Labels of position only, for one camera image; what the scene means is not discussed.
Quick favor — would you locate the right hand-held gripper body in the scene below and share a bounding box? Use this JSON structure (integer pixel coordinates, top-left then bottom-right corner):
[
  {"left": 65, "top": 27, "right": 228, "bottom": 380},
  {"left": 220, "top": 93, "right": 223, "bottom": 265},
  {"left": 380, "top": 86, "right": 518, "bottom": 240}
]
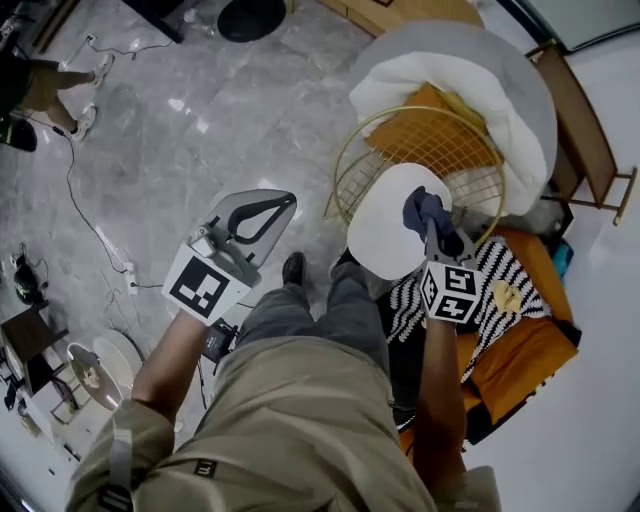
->
[{"left": 419, "top": 258, "right": 489, "bottom": 327}]

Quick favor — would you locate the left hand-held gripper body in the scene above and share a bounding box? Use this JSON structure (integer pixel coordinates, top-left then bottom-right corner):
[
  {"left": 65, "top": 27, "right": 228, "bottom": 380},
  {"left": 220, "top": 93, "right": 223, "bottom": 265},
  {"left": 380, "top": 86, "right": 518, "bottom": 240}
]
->
[{"left": 162, "top": 225, "right": 261, "bottom": 327}]

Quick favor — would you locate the dark blue cloth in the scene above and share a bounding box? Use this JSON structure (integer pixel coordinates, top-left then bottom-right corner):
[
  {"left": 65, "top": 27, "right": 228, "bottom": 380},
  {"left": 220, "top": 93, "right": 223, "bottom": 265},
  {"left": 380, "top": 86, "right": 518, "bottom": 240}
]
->
[{"left": 401, "top": 185, "right": 467, "bottom": 259}]

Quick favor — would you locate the white round seat cushion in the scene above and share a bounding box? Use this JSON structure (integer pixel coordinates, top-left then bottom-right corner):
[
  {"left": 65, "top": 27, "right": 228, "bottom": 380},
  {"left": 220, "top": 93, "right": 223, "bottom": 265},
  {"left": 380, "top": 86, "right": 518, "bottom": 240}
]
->
[{"left": 345, "top": 162, "right": 454, "bottom": 282}]

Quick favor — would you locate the gold wire grid chair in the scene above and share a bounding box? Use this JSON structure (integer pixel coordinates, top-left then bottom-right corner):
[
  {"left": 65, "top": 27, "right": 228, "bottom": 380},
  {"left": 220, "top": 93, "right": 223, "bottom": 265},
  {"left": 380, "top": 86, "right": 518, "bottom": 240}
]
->
[{"left": 323, "top": 104, "right": 508, "bottom": 252}]

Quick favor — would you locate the person's right forearm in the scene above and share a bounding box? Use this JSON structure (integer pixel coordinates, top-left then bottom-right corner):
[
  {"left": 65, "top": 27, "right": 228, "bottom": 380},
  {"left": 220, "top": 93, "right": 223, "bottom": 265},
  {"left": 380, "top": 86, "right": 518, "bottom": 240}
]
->
[{"left": 416, "top": 316, "right": 469, "bottom": 474}]

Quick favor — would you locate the person's left forearm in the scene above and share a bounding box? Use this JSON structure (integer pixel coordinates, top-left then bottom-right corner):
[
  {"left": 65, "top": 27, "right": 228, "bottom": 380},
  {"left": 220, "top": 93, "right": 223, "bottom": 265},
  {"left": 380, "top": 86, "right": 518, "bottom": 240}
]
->
[{"left": 130, "top": 301, "right": 209, "bottom": 417}]

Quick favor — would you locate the black white patterned cushion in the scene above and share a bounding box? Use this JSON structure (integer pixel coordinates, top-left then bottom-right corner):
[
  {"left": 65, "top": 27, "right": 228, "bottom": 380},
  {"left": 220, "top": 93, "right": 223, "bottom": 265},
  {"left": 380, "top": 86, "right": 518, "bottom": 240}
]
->
[{"left": 386, "top": 236, "right": 554, "bottom": 387}]

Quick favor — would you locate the yellow cushion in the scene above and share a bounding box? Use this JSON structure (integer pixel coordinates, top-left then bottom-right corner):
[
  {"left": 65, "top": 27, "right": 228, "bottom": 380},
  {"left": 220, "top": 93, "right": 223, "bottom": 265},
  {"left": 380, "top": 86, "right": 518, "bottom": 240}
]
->
[{"left": 441, "top": 89, "right": 487, "bottom": 122}]

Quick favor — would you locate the orange square cushion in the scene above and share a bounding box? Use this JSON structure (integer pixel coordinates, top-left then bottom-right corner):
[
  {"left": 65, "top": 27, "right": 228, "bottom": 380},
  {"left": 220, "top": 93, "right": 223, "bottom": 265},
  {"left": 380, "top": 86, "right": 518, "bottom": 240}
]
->
[{"left": 366, "top": 81, "right": 497, "bottom": 177}]

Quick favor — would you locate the grey round lounge chair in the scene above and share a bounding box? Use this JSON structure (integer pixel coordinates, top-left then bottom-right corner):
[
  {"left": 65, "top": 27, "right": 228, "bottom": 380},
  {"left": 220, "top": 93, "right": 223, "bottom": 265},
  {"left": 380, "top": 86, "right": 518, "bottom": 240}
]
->
[{"left": 349, "top": 21, "right": 559, "bottom": 217}]

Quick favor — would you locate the person's left black shoe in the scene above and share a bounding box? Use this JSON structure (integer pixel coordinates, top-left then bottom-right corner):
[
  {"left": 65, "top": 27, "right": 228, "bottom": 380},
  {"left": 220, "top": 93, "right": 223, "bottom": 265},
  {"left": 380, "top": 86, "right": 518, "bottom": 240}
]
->
[{"left": 281, "top": 250, "right": 308, "bottom": 289}]

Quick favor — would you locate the black device with screen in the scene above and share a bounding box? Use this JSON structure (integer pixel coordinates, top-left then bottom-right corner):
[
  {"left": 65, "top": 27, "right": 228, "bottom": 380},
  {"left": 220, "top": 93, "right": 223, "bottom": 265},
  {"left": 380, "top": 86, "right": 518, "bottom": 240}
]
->
[{"left": 201, "top": 319, "right": 239, "bottom": 364}]

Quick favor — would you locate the beige crumpled cloth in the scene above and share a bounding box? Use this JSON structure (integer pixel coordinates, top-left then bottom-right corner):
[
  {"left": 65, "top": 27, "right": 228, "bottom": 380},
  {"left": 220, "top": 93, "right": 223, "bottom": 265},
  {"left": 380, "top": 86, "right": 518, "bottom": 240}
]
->
[{"left": 491, "top": 279, "right": 523, "bottom": 314}]

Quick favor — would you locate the orange sofa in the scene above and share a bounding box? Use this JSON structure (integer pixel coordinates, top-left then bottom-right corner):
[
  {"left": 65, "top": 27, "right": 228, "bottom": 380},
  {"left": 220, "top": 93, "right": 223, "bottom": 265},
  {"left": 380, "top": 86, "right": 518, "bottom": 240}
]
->
[{"left": 384, "top": 226, "right": 584, "bottom": 452}]

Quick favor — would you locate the white power strip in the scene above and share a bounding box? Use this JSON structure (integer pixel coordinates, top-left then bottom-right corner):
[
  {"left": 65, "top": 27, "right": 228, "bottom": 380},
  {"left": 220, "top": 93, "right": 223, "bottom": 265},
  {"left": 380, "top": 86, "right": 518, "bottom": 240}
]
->
[{"left": 121, "top": 259, "right": 141, "bottom": 298}]

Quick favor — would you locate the blue bag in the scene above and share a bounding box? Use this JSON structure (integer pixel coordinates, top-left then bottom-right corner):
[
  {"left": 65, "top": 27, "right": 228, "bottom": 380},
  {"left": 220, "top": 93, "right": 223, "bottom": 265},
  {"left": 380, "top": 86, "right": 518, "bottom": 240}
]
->
[{"left": 551, "top": 239, "right": 575, "bottom": 278}]

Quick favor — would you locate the large orange pillow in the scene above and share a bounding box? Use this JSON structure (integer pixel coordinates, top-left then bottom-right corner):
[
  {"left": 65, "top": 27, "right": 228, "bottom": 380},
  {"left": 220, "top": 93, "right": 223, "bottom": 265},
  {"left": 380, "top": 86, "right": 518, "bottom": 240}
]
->
[{"left": 469, "top": 314, "right": 582, "bottom": 417}]

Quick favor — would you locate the round white plate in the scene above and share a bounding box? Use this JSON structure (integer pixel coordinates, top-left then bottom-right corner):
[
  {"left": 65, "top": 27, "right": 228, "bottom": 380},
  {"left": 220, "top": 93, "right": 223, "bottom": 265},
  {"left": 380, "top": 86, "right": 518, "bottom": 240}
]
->
[{"left": 91, "top": 335, "right": 146, "bottom": 397}]

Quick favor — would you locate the round metal tray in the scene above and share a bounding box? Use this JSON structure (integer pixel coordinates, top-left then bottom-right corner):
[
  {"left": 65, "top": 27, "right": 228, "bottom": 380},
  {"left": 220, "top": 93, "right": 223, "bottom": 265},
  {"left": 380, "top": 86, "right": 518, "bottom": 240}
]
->
[{"left": 65, "top": 341, "right": 124, "bottom": 413}]

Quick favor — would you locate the person's beige shirt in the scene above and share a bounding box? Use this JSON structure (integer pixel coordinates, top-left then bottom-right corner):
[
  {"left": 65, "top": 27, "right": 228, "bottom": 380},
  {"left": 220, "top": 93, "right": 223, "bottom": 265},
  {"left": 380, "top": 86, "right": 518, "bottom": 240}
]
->
[{"left": 64, "top": 334, "right": 502, "bottom": 512}]

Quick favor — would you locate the brown wooden shelf rack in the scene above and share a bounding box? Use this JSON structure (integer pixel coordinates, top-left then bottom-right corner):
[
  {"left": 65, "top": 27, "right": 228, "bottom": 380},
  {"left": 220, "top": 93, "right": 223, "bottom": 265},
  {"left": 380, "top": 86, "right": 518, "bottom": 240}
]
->
[{"left": 524, "top": 41, "right": 639, "bottom": 227}]

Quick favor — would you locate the black device with green light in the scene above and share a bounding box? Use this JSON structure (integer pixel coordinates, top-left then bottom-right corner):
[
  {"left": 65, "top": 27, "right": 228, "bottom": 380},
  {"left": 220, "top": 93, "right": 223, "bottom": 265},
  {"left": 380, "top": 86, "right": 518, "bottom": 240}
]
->
[{"left": 10, "top": 243, "right": 49, "bottom": 306}]

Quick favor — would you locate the dark wooden side table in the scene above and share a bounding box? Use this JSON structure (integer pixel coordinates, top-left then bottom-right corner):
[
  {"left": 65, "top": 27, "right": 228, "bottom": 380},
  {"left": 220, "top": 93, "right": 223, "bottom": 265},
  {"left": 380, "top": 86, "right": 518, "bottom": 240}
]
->
[{"left": 0, "top": 303, "right": 70, "bottom": 397}]

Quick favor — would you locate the black standing fan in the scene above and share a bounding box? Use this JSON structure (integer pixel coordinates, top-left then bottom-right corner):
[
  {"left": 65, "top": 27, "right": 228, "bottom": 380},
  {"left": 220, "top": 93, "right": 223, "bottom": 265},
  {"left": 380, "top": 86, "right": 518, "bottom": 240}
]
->
[{"left": 215, "top": 0, "right": 287, "bottom": 44}]

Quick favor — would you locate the black cabinet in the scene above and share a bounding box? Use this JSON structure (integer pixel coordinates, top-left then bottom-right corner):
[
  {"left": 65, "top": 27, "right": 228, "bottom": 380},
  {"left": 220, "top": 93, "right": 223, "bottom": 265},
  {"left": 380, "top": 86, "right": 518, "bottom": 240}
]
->
[{"left": 119, "top": 0, "right": 187, "bottom": 46}]

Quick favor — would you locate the light wooden low table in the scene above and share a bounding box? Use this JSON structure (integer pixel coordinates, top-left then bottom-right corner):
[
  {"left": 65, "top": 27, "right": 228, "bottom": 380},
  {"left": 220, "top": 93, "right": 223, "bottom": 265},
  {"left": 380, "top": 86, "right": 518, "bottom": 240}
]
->
[{"left": 314, "top": 0, "right": 487, "bottom": 39}]

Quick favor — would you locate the long black floor cable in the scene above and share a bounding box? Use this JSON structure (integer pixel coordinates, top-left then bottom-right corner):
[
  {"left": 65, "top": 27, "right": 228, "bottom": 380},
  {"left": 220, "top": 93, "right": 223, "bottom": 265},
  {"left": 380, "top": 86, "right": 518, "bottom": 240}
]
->
[{"left": 51, "top": 124, "right": 137, "bottom": 292}]

